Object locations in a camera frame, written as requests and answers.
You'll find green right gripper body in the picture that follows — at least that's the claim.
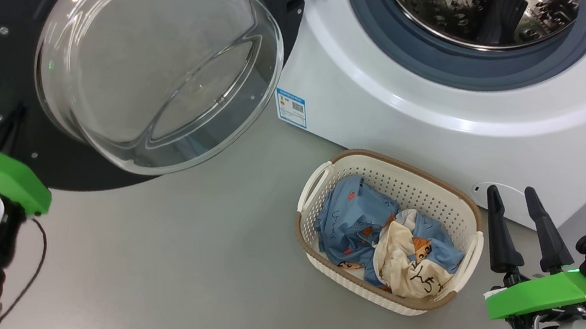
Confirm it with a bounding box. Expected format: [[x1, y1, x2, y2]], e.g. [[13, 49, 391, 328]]
[[481, 259, 586, 329]]

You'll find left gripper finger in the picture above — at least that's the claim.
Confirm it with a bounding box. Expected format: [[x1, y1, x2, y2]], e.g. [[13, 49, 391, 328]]
[[0, 100, 29, 156]]

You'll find white front-load washing machine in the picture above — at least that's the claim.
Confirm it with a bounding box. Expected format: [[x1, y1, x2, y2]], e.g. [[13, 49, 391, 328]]
[[264, 0, 586, 237]]

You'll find round white filter cover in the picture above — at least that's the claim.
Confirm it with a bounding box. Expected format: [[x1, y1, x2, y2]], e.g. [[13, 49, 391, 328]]
[[469, 180, 531, 214]]

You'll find black round glass washer door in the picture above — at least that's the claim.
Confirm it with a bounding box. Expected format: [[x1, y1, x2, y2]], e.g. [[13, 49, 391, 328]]
[[0, 0, 307, 216]]

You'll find stainless steel washing machine drum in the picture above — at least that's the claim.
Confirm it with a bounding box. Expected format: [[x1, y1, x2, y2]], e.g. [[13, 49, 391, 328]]
[[375, 0, 582, 60]]

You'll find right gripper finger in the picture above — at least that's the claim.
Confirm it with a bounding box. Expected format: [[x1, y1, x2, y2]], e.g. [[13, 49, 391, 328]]
[[515, 185, 583, 277], [476, 184, 533, 291]]

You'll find cream garment with black print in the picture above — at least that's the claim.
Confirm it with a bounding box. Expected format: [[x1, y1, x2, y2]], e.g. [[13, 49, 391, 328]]
[[369, 218, 461, 303]]

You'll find blue cartoon print garment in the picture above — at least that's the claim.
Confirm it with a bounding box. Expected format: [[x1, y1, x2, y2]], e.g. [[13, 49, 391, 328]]
[[309, 170, 473, 297]]

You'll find cream basket with brown rim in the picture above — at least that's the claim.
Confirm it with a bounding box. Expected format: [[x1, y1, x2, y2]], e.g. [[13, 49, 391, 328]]
[[286, 143, 493, 324]]

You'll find thin black cable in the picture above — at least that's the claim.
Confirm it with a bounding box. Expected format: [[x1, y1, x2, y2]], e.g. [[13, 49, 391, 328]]
[[0, 214, 51, 329]]

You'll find blue energy label sticker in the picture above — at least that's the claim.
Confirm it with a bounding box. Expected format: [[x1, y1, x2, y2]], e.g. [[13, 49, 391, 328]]
[[272, 88, 312, 129]]

